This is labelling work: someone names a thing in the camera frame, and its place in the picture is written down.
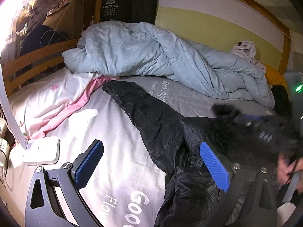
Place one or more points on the black hanging garment bag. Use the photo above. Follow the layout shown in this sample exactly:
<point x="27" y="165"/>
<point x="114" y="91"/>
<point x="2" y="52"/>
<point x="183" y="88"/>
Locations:
<point x="129" y="11"/>

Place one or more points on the light blue crumpled duvet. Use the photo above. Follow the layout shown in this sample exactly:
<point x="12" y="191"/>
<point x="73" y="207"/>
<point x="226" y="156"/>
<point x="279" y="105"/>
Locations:
<point x="117" y="49"/>

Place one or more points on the black fluffy fleece coat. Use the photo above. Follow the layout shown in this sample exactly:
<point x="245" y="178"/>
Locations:
<point x="258" y="140"/>

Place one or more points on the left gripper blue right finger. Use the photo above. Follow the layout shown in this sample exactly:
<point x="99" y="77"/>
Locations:
<point x="218" y="166"/>

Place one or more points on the orange yellow garment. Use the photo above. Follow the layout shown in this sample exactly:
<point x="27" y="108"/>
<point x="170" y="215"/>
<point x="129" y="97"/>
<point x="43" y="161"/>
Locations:
<point x="274" y="78"/>

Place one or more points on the pale grey crumpled shirt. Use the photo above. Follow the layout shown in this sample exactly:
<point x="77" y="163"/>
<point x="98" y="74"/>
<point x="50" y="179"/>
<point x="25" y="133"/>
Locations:
<point x="247" y="50"/>

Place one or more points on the pink and white blanket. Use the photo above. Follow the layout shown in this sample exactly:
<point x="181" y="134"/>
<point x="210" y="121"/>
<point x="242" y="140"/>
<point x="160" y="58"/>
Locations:
<point x="54" y="103"/>

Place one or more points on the person's right hand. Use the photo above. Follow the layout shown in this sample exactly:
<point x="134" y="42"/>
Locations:
<point x="284" y="171"/>

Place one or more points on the brown cardboard box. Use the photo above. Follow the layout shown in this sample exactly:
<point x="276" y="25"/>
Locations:
<point x="68" y="20"/>

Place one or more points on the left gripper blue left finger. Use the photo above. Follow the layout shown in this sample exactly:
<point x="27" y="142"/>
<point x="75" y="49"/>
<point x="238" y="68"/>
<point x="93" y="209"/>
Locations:
<point x="85" y="164"/>

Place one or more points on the black puffer down jacket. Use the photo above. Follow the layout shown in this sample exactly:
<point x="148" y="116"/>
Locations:
<point x="173" y="143"/>

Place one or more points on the white power adapter box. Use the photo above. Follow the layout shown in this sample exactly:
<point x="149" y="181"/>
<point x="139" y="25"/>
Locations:
<point x="42" y="151"/>

